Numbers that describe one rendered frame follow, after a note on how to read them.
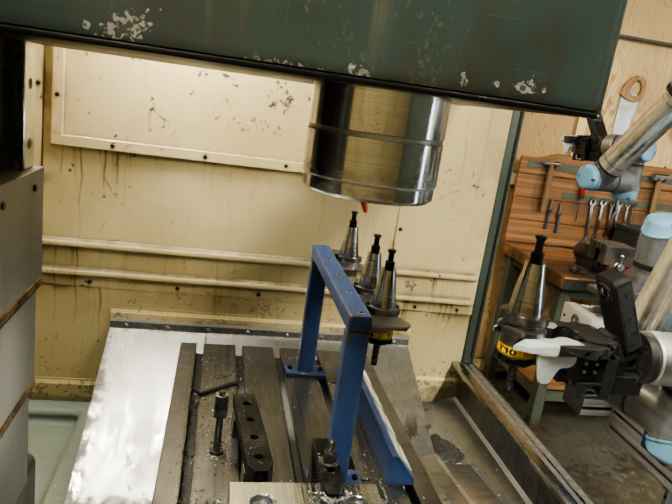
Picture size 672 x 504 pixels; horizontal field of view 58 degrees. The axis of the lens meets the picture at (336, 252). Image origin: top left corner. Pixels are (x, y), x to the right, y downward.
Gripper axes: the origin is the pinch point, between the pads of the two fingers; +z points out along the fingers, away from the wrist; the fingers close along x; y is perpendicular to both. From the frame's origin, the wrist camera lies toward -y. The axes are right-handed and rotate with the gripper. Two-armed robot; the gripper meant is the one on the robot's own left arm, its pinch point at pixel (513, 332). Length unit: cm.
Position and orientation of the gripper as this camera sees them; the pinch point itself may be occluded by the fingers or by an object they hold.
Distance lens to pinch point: 84.2
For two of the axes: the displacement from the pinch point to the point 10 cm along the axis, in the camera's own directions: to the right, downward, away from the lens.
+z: -9.7, -1.0, -2.0
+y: -1.5, 9.6, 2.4
